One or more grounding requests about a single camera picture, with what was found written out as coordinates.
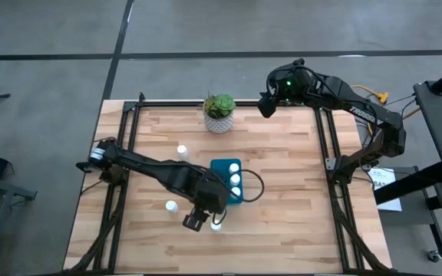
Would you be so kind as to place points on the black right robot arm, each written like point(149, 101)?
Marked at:
point(359, 111)

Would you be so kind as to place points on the black aluminium table frame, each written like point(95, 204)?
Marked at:
point(167, 103)

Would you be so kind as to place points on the succulent in white patterned pot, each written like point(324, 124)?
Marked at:
point(218, 122)

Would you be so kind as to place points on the blue plastic basket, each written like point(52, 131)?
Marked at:
point(219, 168)

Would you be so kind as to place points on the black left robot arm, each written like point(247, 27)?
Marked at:
point(148, 165)

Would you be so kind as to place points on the black desk top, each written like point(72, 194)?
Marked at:
point(441, 126)

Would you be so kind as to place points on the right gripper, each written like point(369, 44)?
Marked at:
point(268, 106)

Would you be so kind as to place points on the grey metal stand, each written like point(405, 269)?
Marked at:
point(2, 189)

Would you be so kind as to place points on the black rolling desk base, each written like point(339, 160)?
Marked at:
point(405, 184)

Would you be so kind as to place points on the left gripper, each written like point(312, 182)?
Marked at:
point(211, 197)

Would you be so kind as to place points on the white paper sheet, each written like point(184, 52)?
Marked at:
point(386, 188)

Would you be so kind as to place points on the white pill bottle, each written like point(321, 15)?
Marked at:
point(235, 179)
point(171, 206)
point(236, 191)
point(216, 227)
point(234, 168)
point(182, 150)

